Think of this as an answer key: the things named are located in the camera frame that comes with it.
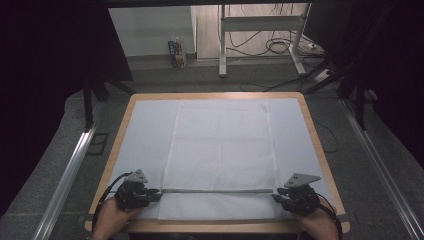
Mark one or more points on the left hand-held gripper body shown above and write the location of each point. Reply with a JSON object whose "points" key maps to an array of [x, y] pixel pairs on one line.
{"points": [[133, 195]]}

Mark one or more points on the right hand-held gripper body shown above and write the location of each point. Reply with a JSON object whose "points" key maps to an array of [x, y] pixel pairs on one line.
{"points": [[301, 198]]}

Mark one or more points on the white mesh laundry bag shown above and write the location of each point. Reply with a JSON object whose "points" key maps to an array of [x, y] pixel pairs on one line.
{"points": [[220, 150]]}

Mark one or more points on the person's right hand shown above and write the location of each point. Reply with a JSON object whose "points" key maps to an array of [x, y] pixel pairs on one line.
{"points": [[318, 223]]}

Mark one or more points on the person's left hand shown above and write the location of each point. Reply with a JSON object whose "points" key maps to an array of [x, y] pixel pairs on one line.
{"points": [[111, 220]]}

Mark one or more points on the white table mat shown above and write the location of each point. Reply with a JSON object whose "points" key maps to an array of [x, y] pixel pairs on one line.
{"points": [[146, 140]]}

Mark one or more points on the black metal stand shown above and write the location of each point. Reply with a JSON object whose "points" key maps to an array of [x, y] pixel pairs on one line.
{"points": [[88, 103], [360, 100]]}

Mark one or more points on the white power strip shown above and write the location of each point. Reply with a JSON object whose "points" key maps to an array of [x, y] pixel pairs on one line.
{"points": [[322, 75]]}

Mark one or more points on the pack of bottles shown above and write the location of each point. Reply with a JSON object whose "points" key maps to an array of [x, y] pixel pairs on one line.
{"points": [[177, 53]]}

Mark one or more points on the dark curtain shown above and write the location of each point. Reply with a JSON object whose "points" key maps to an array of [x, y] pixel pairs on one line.
{"points": [[43, 83], [400, 66]]}

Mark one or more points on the white cabinet panel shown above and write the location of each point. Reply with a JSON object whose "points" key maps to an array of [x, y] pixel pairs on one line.
{"points": [[150, 30]]}

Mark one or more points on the black rectangular floor frame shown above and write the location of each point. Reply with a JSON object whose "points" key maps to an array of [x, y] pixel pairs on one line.
{"points": [[98, 143]]}

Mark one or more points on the aluminium floor rail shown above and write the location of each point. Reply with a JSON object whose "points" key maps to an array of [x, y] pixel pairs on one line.
{"points": [[380, 166], [66, 176]]}

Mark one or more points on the white metal desk frame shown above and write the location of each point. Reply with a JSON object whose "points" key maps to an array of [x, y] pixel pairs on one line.
{"points": [[260, 23]]}

